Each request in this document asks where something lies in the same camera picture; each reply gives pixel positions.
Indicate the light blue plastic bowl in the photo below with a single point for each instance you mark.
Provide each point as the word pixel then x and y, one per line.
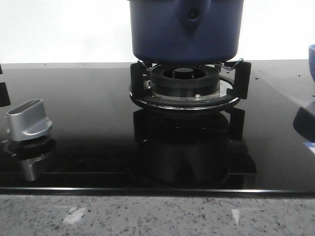
pixel 312 61

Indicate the black pot support grate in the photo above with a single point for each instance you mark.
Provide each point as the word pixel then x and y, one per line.
pixel 233 86

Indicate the black round gas burner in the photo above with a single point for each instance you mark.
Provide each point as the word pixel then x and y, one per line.
pixel 184 81

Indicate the black glass gas cooktop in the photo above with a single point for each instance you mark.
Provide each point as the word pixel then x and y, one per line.
pixel 103 144

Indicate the dark blue saucepan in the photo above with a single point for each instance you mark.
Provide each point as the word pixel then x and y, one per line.
pixel 185 31

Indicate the silver stove control knob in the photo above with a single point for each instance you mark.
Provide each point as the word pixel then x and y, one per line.
pixel 28 121

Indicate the blue label sticker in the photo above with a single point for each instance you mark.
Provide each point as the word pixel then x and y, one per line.
pixel 310 146

